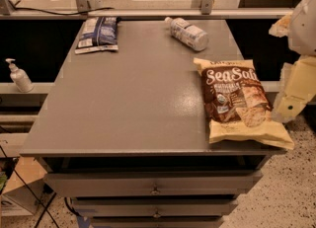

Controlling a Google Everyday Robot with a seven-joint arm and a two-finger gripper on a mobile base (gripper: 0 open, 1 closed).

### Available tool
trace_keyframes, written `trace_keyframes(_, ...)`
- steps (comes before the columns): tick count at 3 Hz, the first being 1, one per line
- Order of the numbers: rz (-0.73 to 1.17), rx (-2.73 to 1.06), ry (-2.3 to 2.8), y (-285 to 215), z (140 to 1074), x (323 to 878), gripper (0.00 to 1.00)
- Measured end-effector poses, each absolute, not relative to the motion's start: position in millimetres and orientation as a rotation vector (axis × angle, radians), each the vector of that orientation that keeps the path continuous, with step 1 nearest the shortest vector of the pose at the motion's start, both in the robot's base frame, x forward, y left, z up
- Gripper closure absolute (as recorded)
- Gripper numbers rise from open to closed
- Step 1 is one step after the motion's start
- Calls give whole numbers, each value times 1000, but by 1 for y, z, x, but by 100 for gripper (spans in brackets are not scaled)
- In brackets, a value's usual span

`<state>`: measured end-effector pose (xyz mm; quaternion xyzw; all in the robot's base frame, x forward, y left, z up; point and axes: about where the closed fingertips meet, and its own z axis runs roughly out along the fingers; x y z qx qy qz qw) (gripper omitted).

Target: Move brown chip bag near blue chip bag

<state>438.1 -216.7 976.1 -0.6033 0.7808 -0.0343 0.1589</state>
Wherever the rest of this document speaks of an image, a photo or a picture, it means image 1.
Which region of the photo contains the black cable on floor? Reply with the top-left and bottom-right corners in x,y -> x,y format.
0,144 -> 62,228

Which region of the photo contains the brown sea salt chip bag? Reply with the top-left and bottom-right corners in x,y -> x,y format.
194,58 -> 294,150

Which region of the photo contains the black cable on shelf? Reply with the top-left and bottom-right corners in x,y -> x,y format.
13,6 -> 116,17

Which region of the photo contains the white pump sanitizer bottle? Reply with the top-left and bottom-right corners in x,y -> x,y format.
6,58 -> 34,93

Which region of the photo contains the grey drawer cabinet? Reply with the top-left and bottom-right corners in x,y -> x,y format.
22,21 -> 275,228

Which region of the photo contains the blue chip bag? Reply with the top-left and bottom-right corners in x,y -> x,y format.
75,17 -> 120,54

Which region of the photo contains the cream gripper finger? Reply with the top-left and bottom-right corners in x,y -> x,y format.
269,14 -> 291,38
272,94 -> 306,123

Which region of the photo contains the clear plastic water bottle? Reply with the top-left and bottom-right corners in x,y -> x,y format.
165,17 -> 208,51

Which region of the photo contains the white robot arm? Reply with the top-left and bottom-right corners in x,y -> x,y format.
269,0 -> 316,122

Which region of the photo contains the cardboard box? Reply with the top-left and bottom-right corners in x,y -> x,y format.
1,157 -> 46,217

